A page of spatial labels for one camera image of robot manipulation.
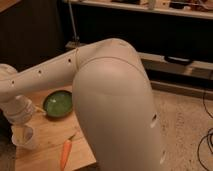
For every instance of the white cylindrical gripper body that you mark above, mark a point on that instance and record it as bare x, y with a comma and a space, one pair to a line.
18, 110

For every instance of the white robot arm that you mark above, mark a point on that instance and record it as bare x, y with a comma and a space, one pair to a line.
112, 98

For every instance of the black handle on shelf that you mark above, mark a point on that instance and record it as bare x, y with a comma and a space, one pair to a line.
183, 62

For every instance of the green ceramic bowl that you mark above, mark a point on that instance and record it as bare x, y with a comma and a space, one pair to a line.
58, 104

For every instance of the metal pole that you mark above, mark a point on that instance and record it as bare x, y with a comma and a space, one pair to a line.
75, 36

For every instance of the orange carrot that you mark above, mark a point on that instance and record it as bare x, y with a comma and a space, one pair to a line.
66, 149

